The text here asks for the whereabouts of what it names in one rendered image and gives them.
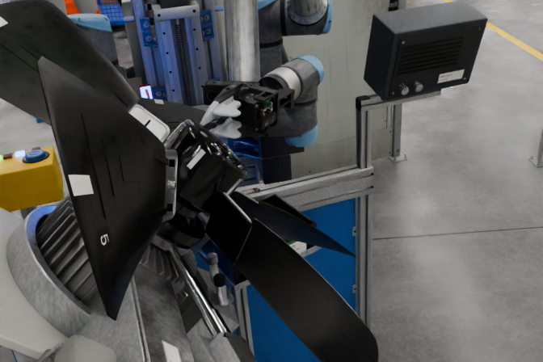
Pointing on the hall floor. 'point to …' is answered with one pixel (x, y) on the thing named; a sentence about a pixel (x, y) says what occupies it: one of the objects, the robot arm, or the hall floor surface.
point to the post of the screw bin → (242, 316)
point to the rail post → (364, 257)
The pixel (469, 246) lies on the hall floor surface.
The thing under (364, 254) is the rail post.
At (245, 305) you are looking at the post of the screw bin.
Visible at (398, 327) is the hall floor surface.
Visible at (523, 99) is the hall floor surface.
